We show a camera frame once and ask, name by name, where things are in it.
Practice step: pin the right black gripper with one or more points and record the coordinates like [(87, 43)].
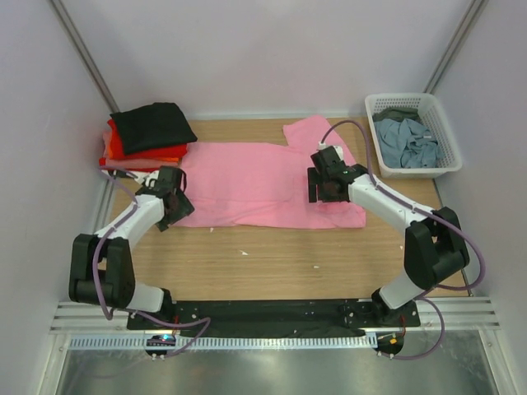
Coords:
[(314, 178)]

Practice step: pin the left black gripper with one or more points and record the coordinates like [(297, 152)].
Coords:
[(184, 209)]

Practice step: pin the pink t-shirt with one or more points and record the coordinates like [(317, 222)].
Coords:
[(263, 184)]

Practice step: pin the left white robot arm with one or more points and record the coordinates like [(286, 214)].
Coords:
[(101, 270)]

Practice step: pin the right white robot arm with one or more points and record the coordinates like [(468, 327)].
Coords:
[(433, 249)]

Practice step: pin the white patterned folded t-shirt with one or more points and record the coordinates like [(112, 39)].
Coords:
[(138, 176)]

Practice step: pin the orange folded t-shirt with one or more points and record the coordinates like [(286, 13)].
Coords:
[(132, 164)]

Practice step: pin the red folded t-shirt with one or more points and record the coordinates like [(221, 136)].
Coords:
[(114, 148)]

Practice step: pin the black folded t-shirt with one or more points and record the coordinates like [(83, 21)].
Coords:
[(156, 126)]

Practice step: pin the grey-blue crumpled t-shirt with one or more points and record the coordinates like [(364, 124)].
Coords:
[(407, 144)]

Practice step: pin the white plastic basket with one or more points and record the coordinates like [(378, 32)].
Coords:
[(432, 116)]

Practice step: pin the olive crumpled t-shirt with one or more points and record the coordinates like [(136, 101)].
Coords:
[(398, 114)]

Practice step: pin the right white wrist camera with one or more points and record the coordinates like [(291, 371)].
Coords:
[(336, 148)]

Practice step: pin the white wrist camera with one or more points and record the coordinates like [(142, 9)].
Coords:
[(336, 148), (150, 180)]

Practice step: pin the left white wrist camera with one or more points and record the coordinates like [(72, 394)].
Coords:
[(150, 180)]

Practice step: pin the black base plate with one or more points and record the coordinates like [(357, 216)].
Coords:
[(273, 319)]

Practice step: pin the white slotted cable duct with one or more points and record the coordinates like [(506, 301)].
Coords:
[(162, 342)]

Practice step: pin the right aluminium corner post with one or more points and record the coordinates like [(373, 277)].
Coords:
[(456, 43)]

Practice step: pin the aluminium corner post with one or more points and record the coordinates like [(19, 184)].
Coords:
[(456, 43), (75, 37)]

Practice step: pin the left aluminium corner post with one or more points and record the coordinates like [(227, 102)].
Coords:
[(75, 37)]

